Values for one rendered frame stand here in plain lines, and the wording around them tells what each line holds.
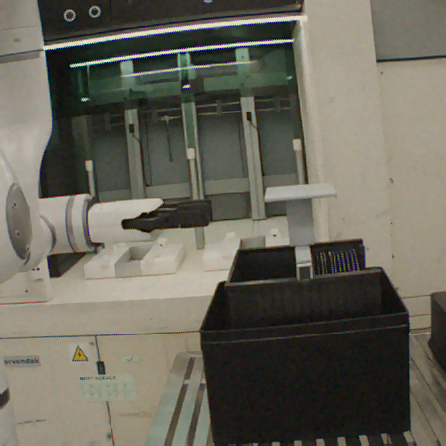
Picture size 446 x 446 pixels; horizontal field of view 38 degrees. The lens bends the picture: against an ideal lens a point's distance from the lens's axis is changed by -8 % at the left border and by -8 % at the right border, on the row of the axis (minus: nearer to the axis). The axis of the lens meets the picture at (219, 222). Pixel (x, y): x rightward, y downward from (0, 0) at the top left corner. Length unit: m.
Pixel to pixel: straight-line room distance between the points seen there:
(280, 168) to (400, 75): 0.96
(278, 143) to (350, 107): 0.96
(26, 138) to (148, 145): 1.26
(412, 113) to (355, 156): 0.15
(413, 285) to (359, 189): 0.23
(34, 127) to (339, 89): 0.55
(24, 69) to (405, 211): 0.75
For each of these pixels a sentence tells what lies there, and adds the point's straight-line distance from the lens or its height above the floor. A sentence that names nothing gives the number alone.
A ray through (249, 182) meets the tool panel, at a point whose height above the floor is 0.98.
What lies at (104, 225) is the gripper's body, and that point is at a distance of 0.97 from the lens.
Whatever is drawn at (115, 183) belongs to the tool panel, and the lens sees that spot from 2.23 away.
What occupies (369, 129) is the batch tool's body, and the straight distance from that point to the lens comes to 1.24.
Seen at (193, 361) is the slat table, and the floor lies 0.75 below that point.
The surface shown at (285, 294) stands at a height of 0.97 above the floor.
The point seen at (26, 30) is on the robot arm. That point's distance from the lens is 0.98.
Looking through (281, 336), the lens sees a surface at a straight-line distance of 0.88.
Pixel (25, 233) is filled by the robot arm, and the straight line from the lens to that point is 0.63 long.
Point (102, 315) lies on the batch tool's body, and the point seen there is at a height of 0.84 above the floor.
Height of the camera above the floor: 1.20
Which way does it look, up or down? 9 degrees down
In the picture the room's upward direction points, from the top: 6 degrees counter-clockwise
